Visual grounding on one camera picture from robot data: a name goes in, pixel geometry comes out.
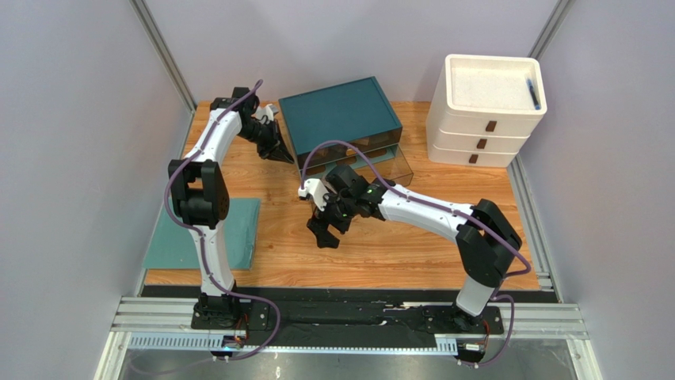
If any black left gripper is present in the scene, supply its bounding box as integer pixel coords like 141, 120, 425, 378
238, 119, 295, 165

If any teal drawer cabinet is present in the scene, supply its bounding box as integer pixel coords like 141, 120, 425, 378
279, 76, 402, 172

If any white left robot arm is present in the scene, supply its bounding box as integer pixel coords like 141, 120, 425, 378
164, 87, 294, 326

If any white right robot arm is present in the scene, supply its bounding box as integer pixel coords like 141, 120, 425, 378
298, 165, 522, 317

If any teal mat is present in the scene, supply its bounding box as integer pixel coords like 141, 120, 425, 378
142, 197, 262, 272

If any white three-drawer organizer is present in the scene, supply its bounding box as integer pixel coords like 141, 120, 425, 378
425, 54, 547, 168

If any blue pen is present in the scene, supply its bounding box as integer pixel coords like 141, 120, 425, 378
526, 78, 541, 110

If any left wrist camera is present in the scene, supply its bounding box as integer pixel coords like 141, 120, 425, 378
254, 104, 279, 124

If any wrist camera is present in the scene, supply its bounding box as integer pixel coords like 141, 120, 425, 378
297, 178, 333, 211
254, 104, 279, 124

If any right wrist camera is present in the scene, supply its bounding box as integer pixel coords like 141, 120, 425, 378
297, 178, 333, 211

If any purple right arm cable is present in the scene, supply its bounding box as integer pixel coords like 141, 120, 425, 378
299, 139, 532, 367

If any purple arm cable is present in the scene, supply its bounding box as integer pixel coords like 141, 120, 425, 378
299, 139, 532, 367
163, 80, 283, 362

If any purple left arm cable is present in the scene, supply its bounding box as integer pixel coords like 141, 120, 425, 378
163, 80, 283, 362

